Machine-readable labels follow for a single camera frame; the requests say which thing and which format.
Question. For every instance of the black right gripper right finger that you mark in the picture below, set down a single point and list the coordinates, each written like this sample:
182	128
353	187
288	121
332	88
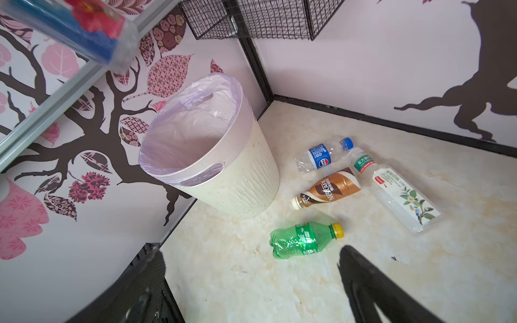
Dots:
369	290

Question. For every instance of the white flower label tea bottle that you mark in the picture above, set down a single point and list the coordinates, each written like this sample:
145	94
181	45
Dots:
410	206

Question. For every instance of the white bin with pink liner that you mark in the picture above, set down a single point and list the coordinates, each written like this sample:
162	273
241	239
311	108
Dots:
207	143

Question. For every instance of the clear Pepsi bottle blue label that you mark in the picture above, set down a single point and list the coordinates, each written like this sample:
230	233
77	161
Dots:
323	154

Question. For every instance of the brown Nescafe bottle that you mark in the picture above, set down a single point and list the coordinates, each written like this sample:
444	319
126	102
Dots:
329	189

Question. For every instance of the green Sprite bottle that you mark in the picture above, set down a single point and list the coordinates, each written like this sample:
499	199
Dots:
303	239

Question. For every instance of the clear Fiji water bottle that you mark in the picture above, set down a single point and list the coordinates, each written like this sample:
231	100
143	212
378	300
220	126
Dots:
91	28

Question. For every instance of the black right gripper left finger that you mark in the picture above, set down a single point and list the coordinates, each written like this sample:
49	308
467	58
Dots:
140	294

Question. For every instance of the black wire basket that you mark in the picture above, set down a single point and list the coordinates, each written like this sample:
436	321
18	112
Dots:
271	19

